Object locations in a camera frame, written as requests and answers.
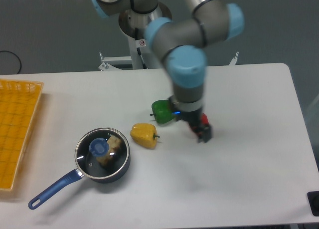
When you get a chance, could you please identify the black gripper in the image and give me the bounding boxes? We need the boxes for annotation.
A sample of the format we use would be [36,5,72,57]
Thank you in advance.
[168,96,213,143]

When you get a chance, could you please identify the glass pot lid blue knob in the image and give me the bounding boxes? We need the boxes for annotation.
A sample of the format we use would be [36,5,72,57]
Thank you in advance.
[75,128,131,183]

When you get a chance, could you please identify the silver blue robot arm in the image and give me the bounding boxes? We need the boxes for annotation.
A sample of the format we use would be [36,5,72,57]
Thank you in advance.
[91,0,245,142]

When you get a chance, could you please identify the red bell pepper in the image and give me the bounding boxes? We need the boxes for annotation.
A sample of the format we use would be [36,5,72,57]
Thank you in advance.
[188,113,210,135]

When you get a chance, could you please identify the green bell pepper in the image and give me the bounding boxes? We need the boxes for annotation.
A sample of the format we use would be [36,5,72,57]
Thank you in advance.
[151,100,175,125]

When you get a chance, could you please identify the yellow bell pepper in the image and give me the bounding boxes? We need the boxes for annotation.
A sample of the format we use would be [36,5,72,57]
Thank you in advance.
[130,123,160,149]

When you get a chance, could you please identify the toy bread loaf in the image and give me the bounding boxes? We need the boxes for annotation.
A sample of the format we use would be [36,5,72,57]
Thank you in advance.
[96,135,122,168]

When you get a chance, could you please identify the black corner device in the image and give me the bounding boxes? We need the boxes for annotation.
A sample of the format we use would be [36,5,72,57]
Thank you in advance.
[307,191,319,217]

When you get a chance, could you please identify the yellow plastic basket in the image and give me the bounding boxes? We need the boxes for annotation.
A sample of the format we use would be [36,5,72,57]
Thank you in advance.
[0,79,44,191]

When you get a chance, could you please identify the white table clamp bracket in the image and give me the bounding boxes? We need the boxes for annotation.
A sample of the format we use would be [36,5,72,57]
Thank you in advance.
[229,51,239,66]

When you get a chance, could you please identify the dark saucepan blue handle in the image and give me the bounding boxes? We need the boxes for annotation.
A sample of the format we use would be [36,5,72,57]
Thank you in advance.
[27,127,132,210]

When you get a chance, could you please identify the black cable loop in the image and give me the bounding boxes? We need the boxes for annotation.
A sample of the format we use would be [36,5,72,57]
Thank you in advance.
[0,50,22,75]

